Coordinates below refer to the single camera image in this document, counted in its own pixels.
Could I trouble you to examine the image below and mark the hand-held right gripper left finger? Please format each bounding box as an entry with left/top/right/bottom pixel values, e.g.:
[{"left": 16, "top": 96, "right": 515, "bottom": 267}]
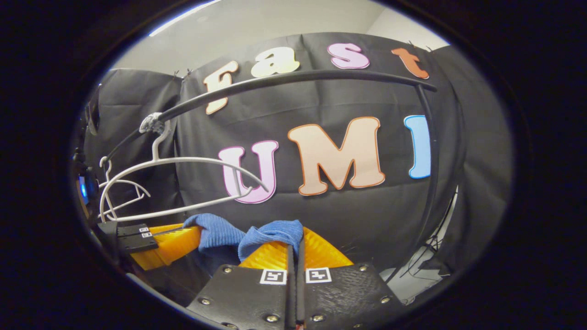
[{"left": 186, "top": 241, "right": 295, "bottom": 330}]

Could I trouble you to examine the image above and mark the white hanger with clear hook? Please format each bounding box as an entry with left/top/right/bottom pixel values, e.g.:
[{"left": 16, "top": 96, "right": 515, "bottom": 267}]
[{"left": 99, "top": 112, "right": 270, "bottom": 223}]

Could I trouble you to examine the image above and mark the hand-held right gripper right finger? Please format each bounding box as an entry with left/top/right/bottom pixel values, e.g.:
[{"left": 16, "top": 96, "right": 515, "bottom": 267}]
[{"left": 296, "top": 227, "right": 406, "bottom": 330}]

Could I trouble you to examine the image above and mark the black backdrop stand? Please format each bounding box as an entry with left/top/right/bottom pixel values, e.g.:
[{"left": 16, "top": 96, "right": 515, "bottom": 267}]
[{"left": 399, "top": 188, "right": 459, "bottom": 281}]

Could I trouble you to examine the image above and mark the white plastic hanger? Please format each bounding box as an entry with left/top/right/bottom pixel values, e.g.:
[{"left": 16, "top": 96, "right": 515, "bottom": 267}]
[{"left": 99, "top": 156, "right": 151, "bottom": 216}]

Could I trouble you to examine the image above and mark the black clothes rack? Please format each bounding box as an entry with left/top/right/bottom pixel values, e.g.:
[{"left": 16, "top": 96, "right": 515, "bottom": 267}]
[{"left": 103, "top": 69, "right": 441, "bottom": 282}]

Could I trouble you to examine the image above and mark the blue corduroy jacket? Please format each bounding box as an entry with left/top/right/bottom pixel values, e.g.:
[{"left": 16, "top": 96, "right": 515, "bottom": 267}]
[{"left": 183, "top": 213, "right": 305, "bottom": 275}]

